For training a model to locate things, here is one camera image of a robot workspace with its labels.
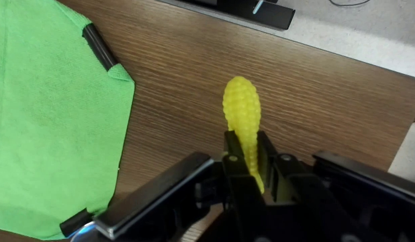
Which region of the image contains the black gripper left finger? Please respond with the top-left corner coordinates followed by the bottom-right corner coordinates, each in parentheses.
top-left (222, 131), bottom-right (252, 207)

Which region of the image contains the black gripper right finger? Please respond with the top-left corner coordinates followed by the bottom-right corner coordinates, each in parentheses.
top-left (257, 131), bottom-right (296, 201)

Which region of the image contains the yellow plastic maize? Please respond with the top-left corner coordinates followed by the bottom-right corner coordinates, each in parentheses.
top-left (221, 75), bottom-right (264, 192)

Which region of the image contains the green cloth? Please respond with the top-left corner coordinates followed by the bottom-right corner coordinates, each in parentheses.
top-left (0, 0), bottom-right (135, 240)

